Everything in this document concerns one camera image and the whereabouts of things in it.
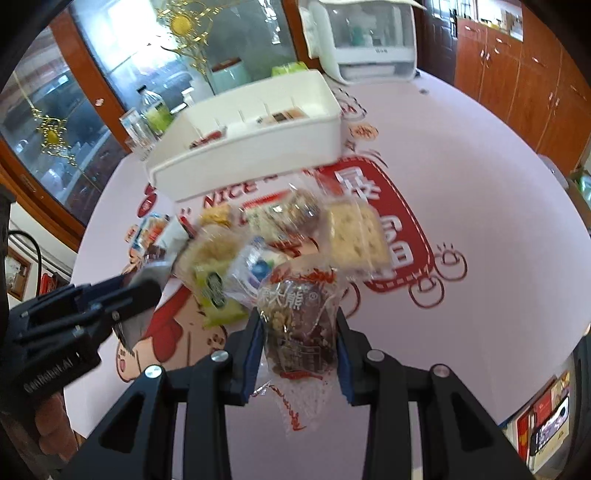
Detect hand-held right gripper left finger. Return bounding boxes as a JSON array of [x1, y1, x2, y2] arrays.
[[60, 307, 266, 480]]

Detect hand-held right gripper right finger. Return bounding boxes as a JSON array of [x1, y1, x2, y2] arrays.
[[336, 307, 532, 480]]

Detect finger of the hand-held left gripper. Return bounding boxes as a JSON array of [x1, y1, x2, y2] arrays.
[[60, 275, 126, 303], [95, 281, 162, 329]]

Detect grey foil snack packet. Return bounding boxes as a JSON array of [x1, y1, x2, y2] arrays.
[[115, 260, 175, 356]]

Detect brown nut bar packet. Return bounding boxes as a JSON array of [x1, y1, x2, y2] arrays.
[[252, 265, 345, 439], [281, 184, 325, 237]]

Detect clear rice cake packet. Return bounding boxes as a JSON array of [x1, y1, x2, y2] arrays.
[[177, 225, 232, 283]]

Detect clear cracker packet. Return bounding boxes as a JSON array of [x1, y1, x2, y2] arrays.
[[323, 198, 394, 283]]

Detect white plastic organizer tray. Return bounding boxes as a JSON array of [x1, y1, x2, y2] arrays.
[[145, 69, 345, 202]]

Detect person's left hand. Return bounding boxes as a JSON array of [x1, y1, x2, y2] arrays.
[[32, 392, 75, 462]]

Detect blue and orange snack packet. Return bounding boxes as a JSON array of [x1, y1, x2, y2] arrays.
[[128, 213, 170, 259]]

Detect green snack packet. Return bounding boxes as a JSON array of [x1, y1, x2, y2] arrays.
[[193, 263, 251, 329]]

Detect blue and white snack packet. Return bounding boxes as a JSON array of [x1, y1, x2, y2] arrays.
[[225, 236, 297, 311]]

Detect yellow biscuit packet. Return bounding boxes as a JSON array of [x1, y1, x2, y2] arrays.
[[198, 204, 234, 228]]

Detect red-edged white snack packet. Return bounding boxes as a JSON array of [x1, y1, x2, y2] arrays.
[[239, 194, 291, 241]]

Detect clear glass jar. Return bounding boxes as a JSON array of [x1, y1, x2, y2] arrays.
[[120, 109, 156, 152]]

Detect gold hanging ornament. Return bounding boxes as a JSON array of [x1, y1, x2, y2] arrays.
[[31, 107, 75, 163], [154, 0, 215, 81]]

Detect red snack packet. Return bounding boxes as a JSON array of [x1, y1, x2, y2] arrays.
[[188, 130, 228, 150]]

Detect green label plastic bottle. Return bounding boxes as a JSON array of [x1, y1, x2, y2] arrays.
[[137, 87, 176, 138]]

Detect printed cartoon tablecloth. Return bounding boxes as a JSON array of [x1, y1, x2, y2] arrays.
[[62, 69, 588, 480]]

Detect red book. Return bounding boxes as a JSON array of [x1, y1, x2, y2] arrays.
[[513, 377, 560, 463]]

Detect black smartphone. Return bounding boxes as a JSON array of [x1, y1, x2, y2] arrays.
[[530, 396, 572, 459]]

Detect glass door display cabinet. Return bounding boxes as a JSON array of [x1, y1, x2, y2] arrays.
[[0, 0, 303, 252]]

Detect dark brown snack packet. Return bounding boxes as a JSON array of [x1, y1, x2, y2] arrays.
[[257, 109, 306, 124]]

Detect teal canister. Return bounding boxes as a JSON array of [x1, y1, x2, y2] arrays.
[[209, 59, 253, 97]]

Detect light green packet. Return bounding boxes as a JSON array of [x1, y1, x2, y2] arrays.
[[270, 61, 309, 78]]

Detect white countertop appliance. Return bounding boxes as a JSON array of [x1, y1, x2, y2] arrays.
[[299, 0, 420, 85]]

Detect brown wooden cabinets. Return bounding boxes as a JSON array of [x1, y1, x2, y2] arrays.
[[452, 13, 591, 172]]

